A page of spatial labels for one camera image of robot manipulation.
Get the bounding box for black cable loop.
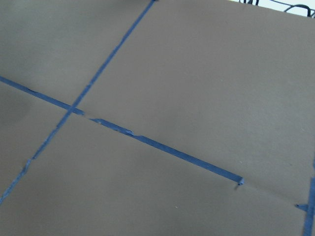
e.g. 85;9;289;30
283;4;311;17

